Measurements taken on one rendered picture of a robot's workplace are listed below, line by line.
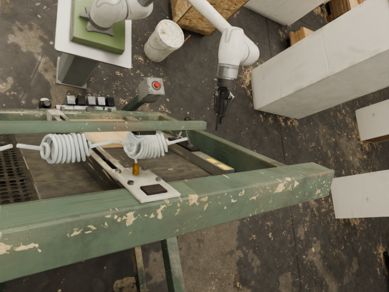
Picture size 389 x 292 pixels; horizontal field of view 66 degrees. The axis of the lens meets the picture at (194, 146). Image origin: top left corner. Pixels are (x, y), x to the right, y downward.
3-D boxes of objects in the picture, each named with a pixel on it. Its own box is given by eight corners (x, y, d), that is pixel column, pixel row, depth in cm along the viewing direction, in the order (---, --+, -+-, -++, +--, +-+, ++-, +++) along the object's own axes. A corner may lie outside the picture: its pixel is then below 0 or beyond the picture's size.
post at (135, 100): (112, 122, 274) (147, 91, 214) (113, 128, 273) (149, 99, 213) (106, 122, 270) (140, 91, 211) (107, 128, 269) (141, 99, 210)
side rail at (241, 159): (165, 131, 203) (167, 115, 200) (301, 199, 118) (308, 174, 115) (157, 131, 199) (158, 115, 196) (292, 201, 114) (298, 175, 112)
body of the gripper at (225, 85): (239, 80, 130) (235, 101, 132) (226, 77, 137) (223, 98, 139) (226, 78, 126) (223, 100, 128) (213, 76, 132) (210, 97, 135)
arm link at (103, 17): (85, 6, 189) (94, -18, 171) (111, 4, 200) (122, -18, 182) (95, 29, 189) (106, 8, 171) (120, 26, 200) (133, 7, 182)
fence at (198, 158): (131, 122, 187) (132, 116, 186) (232, 178, 113) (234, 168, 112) (124, 122, 184) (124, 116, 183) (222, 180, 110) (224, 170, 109)
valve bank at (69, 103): (110, 102, 215) (122, 90, 196) (112, 121, 213) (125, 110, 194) (32, 99, 186) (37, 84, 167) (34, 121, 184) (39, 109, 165)
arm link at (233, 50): (234, 65, 123) (247, 67, 133) (241, 25, 118) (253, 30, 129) (212, 62, 128) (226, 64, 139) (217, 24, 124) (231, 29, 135)
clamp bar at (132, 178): (62, 122, 163) (63, 77, 157) (175, 234, 71) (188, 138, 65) (42, 122, 157) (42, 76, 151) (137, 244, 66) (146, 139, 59)
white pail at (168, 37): (167, 43, 332) (190, 19, 295) (168, 68, 325) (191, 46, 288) (141, 35, 315) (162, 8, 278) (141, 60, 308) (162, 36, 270)
